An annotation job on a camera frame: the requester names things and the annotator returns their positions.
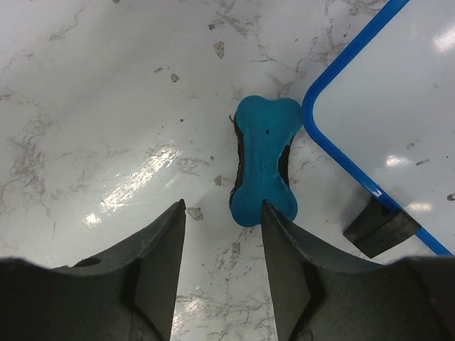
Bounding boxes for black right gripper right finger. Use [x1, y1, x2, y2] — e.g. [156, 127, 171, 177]
[262, 202, 391, 340]

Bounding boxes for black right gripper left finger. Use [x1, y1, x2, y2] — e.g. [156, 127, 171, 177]
[53, 200, 186, 340]

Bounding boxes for blue bone-shaped eraser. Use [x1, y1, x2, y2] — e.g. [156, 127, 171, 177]
[229, 95, 302, 227]

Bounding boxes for blue-framed small whiteboard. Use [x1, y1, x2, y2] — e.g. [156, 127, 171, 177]
[302, 1, 454, 256]

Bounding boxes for black whiteboard foot clip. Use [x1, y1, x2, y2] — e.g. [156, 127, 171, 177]
[343, 197, 422, 258]

